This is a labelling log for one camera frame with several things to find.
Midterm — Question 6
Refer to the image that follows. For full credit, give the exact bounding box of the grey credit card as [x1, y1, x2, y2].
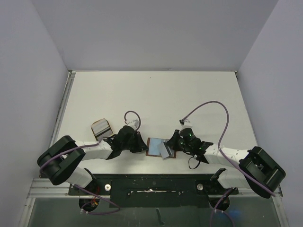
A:
[158, 142, 173, 159]

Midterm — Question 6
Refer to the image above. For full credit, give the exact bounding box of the brown leather card holder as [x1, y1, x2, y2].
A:
[146, 138, 177, 160]

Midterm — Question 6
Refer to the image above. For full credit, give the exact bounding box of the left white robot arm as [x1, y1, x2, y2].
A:
[37, 125, 148, 194]

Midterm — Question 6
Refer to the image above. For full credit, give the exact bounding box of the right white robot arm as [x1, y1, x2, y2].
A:
[165, 128, 286, 199]

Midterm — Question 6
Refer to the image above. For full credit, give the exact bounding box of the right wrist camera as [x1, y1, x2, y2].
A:
[179, 119, 192, 130]

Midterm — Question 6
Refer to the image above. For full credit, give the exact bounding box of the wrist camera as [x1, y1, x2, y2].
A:
[179, 119, 192, 130]
[125, 120, 140, 130]

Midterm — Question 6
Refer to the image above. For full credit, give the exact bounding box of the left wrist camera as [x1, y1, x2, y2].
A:
[125, 120, 140, 130]

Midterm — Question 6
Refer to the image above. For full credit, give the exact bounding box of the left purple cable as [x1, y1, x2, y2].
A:
[39, 110, 142, 215]

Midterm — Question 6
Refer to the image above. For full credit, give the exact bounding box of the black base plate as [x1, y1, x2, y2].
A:
[68, 174, 240, 211]

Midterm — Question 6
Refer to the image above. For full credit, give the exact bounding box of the aluminium frame rail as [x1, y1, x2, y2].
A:
[27, 178, 283, 199]

